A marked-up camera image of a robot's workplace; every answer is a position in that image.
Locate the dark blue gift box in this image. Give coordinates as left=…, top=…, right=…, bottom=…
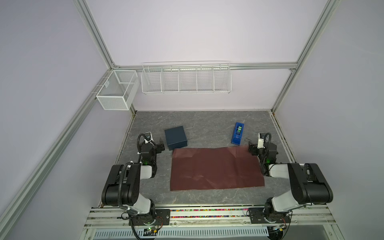
left=165, top=126, right=188, bottom=151

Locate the dark red wrapping paper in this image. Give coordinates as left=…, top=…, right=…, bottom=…
left=170, top=146, right=265, bottom=191

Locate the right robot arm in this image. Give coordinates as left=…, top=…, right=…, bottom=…
left=247, top=133, right=334, bottom=224

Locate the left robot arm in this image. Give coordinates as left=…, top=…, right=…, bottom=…
left=101, top=132, right=165, bottom=219

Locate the blue tape dispenser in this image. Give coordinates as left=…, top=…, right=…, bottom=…
left=231, top=122, right=244, bottom=146

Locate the small white mesh basket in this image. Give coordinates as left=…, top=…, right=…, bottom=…
left=96, top=70, right=140, bottom=111

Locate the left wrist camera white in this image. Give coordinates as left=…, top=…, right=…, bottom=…
left=144, top=132, right=154, bottom=142

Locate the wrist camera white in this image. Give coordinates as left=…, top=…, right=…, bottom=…
left=144, top=132, right=154, bottom=142
left=258, top=133, right=265, bottom=149

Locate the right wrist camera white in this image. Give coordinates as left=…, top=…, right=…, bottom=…
left=258, top=133, right=265, bottom=149

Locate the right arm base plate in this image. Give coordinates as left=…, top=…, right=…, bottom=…
left=246, top=208, right=291, bottom=224

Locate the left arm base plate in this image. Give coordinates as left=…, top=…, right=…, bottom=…
left=130, top=209, right=171, bottom=226

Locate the aluminium front rail frame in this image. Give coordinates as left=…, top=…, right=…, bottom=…
left=80, top=205, right=344, bottom=240

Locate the long white wire basket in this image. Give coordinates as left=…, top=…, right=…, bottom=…
left=141, top=62, right=232, bottom=94

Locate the white slotted cable duct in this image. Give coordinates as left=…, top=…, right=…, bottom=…
left=93, top=226, right=269, bottom=240

